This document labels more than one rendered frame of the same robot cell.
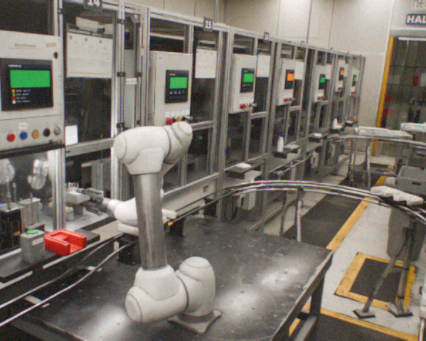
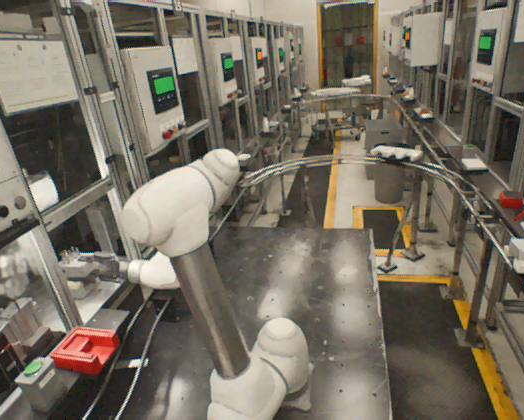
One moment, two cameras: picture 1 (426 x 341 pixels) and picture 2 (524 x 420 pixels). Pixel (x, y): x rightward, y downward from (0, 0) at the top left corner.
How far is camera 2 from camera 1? 0.93 m
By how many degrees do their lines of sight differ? 15
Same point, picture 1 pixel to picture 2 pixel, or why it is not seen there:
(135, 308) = not seen: outside the picture
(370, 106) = (311, 71)
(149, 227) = (217, 325)
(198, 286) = (294, 363)
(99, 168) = (98, 216)
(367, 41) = (298, 12)
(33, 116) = not seen: outside the picture
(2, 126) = not seen: outside the picture
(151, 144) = (188, 204)
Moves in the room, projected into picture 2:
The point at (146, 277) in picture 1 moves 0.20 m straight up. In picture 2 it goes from (232, 391) to (220, 334)
